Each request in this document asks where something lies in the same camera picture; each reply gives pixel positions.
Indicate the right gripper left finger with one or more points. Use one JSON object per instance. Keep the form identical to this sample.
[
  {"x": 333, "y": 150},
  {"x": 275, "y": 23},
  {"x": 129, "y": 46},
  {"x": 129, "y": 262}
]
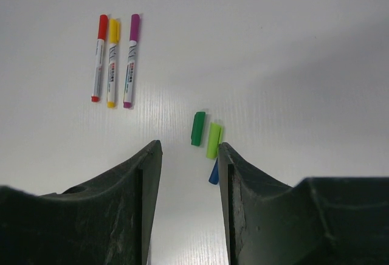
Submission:
[{"x": 106, "y": 220}]

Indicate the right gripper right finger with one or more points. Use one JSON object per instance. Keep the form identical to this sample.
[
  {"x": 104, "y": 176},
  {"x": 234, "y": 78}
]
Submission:
[{"x": 321, "y": 220}]

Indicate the blue pen cap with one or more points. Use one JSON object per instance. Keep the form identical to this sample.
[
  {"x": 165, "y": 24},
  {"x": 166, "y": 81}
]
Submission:
[{"x": 214, "y": 176}]

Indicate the light green pen cap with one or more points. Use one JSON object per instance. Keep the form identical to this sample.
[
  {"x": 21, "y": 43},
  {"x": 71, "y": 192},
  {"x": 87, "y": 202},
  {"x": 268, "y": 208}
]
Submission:
[{"x": 214, "y": 139}]

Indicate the yellow marker pen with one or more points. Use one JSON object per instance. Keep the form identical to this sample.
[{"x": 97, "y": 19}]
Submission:
[{"x": 114, "y": 38}]

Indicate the red marker pen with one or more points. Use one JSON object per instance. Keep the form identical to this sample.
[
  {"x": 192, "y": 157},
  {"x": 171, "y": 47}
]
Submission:
[{"x": 101, "y": 37}]

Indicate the magenta marker pen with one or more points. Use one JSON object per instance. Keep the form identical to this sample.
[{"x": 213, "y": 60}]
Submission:
[{"x": 131, "y": 61}]

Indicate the dark green pen cap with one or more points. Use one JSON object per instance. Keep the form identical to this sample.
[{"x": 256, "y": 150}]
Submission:
[{"x": 198, "y": 128}]

